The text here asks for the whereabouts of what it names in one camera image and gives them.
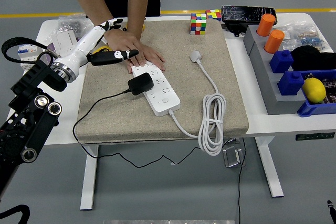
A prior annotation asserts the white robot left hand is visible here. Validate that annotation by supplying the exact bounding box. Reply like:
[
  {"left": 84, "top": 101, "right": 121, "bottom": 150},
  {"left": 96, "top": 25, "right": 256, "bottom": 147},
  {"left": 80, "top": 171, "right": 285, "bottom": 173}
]
[{"left": 52, "top": 18, "right": 139, "bottom": 78}]

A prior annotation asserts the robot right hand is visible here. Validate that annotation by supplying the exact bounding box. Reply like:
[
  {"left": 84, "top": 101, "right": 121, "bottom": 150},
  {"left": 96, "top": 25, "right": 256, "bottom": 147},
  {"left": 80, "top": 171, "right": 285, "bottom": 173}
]
[{"left": 327, "top": 199, "right": 336, "bottom": 217}]

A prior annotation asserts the person's left hand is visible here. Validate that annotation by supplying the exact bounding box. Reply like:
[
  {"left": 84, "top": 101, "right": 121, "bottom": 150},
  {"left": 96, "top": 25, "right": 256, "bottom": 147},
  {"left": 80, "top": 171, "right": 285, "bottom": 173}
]
[{"left": 126, "top": 44, "right": 166, "bottom": 74}]

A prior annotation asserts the person's right hand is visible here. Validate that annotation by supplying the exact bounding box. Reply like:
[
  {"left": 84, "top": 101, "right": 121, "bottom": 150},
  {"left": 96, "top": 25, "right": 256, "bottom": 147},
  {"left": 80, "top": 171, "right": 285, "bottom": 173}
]
[{"left": 104, "top": 27, "right": 146, "bottom": 67}]

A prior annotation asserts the black power adapter plug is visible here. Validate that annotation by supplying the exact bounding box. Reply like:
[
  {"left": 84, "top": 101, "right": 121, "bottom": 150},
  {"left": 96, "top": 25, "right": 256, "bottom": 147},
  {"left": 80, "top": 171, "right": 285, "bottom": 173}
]
[{"left": 128, "top": 72, "right": 154, "bottom": 96}]

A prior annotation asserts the white power strip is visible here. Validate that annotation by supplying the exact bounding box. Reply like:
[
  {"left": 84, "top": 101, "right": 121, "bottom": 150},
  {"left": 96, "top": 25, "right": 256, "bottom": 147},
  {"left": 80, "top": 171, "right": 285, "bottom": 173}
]
[{"left": 131, "top": 61, "right": 181, "bottom": 117}]

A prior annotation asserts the thin black adapter cord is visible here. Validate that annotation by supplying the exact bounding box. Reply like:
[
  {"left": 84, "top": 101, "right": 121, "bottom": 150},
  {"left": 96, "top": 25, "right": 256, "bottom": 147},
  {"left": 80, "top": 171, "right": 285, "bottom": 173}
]
[{"left": 72, "top": 90, "right": 236, "bottom": 169}]

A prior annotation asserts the yellow tape measure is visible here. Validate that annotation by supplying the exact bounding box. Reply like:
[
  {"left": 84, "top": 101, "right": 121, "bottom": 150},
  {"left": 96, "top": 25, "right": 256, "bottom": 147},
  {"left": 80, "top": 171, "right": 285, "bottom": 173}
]
[{"left": 93, "top": 46, "right": 113, "bottom": 54}]

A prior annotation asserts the clear bag of screws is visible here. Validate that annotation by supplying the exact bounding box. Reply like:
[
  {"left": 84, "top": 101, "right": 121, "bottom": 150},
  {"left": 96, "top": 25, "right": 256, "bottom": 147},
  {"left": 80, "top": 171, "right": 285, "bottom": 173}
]
[{"left": 57, "top": 14, "right": 95, "bottom": 41}]

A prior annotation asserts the grey-brown table mat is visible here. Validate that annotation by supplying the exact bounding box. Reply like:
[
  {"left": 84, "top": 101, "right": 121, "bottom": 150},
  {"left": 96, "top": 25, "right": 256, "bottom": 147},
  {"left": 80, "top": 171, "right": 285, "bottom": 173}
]
[{"left": 74, "top": 19, "right": 249, "bottom": 145}]

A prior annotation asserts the white circuit breaker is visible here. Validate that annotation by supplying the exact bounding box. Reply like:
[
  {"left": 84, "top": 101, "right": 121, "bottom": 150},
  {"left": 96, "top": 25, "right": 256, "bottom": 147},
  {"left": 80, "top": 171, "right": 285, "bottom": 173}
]
[{"left": 17, "top": 43, "right": 45, "bottom": 72}]

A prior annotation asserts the large colourful puzzle cube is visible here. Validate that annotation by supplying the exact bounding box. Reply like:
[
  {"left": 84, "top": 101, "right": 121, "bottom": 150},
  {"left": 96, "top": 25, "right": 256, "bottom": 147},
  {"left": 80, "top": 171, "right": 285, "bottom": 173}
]
[{"left": 190, "top": 13, "right": 207, "bottom": 36}]

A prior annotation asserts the white table leg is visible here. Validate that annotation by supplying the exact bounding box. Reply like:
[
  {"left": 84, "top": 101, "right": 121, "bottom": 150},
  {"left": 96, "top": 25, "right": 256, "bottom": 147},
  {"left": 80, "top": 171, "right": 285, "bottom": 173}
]
[
  {"left": 79, "top": 145, "right": 99, "bottom": 211},
  {"left": 255, "top": 136, "right": 285, "bottom": 198}
]

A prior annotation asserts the table height control panel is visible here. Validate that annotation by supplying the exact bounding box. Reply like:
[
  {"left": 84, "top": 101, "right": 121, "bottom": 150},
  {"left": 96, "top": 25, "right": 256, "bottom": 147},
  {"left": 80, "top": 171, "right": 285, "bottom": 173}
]
[{"left": 295, "top": 132, "right": 335, "bottom": 141}]

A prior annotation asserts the small colourful puzzle cube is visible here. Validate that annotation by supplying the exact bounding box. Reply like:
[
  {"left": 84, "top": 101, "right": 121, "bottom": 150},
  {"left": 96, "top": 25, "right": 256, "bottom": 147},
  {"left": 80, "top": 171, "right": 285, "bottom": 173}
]
[{"left": 205, "top": 9, "right": 223, "bottom": 22}]

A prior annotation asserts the black film-wrapped box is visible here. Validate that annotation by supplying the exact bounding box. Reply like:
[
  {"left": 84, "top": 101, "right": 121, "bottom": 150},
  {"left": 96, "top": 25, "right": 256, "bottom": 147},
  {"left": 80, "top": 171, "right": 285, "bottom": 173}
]
[{"left": 221, "top": 5, "right": 278, "bottom": 38}]

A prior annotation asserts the blue plastic bin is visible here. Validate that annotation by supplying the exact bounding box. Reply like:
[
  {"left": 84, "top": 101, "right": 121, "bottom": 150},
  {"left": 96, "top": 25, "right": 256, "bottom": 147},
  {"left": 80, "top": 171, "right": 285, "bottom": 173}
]
[{"left": 297, "top": 69, "right": 336, "bottom": 118}]

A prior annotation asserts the grey stepped peg base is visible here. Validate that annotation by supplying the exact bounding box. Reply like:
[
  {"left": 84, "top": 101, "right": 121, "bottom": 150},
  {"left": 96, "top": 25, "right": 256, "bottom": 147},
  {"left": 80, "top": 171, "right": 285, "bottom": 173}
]
[{"left": 243, "top": 25, "right": 313, "bottom": 116}]

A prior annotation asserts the orange cylinder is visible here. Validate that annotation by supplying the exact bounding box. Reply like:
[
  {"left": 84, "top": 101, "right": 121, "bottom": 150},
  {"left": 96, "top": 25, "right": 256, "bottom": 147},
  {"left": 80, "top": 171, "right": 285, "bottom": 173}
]
[
  {"left": 264, "top": 29, "right": 285, "bottom": 54},
  {"left": 256, "top": 14, "right": 278, "bottom": 37}
]

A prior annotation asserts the yellow lemon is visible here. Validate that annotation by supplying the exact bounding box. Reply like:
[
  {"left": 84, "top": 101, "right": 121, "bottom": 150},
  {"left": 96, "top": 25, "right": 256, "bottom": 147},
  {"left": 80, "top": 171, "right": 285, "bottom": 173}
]
[{"left": 302, "top": 77, "right": 327, "bottom": 104}]

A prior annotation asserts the blue peg block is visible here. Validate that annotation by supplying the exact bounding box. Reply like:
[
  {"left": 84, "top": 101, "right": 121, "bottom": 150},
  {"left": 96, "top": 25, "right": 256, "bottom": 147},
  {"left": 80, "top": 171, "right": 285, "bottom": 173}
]
[
  {"left": 269, "top": 50, "right": 294, "bottom": 74},
  {"left": 277, "top": 71, "right": 305, "bottom": 97}
]

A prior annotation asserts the clear bag of parts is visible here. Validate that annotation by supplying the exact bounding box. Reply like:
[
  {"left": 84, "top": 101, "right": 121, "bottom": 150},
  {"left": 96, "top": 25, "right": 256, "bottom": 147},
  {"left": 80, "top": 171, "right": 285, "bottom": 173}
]
[{"left": 276, "top": 22, "right": 331, "bottom": 53}]

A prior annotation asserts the white switch panel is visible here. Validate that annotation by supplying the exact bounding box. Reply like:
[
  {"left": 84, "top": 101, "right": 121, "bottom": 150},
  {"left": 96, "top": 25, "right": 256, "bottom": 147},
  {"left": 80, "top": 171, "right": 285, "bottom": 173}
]
[{"left": 51, "top": 30, "right": 79, "bottom": 52}]

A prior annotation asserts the white power strip cable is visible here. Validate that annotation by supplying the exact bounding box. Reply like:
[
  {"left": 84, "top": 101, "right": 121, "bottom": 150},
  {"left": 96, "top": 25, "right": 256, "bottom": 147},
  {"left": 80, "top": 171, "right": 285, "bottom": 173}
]
[{"left": 167, "top": 50, "right": 227, "bottom": 157}]

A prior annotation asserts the black floor cable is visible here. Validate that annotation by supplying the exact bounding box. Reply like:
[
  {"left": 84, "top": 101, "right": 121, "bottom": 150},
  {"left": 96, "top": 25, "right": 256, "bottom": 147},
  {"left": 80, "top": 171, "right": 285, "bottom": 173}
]
[{"left": 237, "top": 137, "right": 247, "bottom": 224}]

